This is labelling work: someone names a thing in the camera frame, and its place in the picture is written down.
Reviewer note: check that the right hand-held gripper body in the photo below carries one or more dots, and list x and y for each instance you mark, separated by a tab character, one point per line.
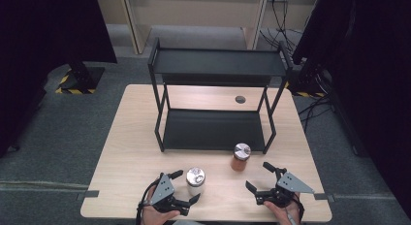
290	183

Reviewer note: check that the black two-tier metal shelf rack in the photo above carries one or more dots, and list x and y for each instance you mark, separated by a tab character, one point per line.
210	131

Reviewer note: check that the beige wooden furniture frame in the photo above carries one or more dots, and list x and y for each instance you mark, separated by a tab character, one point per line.
194	11

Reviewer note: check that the person's right hand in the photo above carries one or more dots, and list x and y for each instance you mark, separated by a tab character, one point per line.
284	215

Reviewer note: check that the person's left hand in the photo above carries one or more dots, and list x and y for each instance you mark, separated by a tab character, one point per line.
155	217

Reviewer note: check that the grey tape strip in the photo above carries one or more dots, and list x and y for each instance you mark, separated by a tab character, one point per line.
88	195
324	197

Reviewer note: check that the orange powder spice jar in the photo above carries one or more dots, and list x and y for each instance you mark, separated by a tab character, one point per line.
239	160

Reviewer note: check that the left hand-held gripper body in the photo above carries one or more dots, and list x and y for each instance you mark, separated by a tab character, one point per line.
163	191

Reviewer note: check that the round grey table grommet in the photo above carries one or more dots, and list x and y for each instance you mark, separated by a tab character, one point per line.
240	99

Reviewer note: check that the white powder spice jar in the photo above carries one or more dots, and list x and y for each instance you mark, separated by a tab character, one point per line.
195	179

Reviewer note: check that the black curtain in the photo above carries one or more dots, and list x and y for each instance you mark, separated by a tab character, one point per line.
371	73
38	40

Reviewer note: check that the black stand base striped tape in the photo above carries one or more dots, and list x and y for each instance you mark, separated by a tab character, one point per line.
307	84
82	78

